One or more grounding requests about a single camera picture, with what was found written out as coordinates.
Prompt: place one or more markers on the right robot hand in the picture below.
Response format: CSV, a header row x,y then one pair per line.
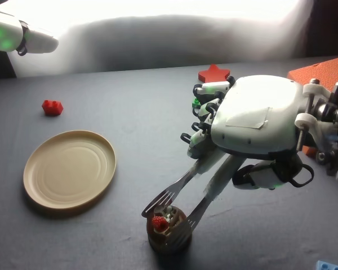
x,y
256,112

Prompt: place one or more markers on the chocolate cupcake with strawberry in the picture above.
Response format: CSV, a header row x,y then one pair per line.
x,y
157,222

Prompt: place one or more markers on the beige round plate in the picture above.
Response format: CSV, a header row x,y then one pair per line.
x,y
70,168

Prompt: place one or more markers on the red star block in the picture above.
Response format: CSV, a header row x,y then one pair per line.
x,y
212,73

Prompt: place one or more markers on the green toy brick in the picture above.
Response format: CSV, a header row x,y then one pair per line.
x,y
195,103

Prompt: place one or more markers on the orange block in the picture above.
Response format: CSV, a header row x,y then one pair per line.
x,y
321,70

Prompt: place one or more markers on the blue toy brick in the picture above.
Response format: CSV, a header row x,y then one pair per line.
x,y
328,265

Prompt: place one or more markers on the grey table cloth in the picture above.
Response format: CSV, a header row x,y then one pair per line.
x,y
101,239

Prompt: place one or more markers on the red toy brick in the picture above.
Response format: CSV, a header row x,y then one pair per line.
x,y
52,108

